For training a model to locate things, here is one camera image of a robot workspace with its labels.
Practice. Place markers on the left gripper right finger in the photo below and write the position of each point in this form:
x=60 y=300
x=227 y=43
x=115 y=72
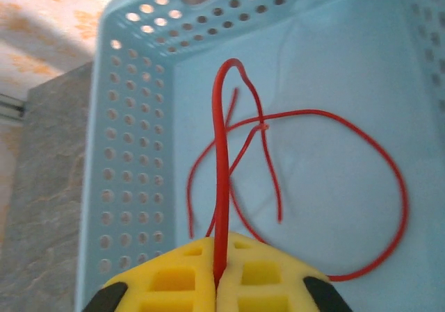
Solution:
x=264 y=280

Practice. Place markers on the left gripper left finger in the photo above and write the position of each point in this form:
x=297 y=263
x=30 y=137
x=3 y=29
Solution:
x=167 y=284

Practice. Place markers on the blue plastic basket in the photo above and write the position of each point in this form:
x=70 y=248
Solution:
x=313 y=65

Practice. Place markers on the aluminium frame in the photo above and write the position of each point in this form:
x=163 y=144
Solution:
x=10 y=107

